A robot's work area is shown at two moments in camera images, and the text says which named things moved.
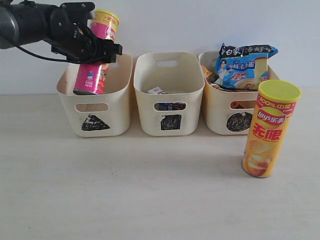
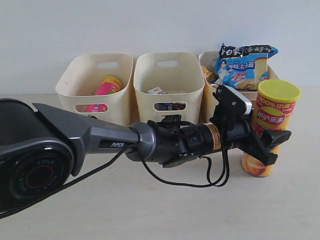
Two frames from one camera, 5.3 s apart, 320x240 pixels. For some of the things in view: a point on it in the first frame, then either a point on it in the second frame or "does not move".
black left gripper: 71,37 → 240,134
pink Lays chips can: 92,79 → 107,85
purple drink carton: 175,106 does not move
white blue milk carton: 156,90 does not move
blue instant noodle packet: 243,67 does not move
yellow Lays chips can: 276,98 does not move
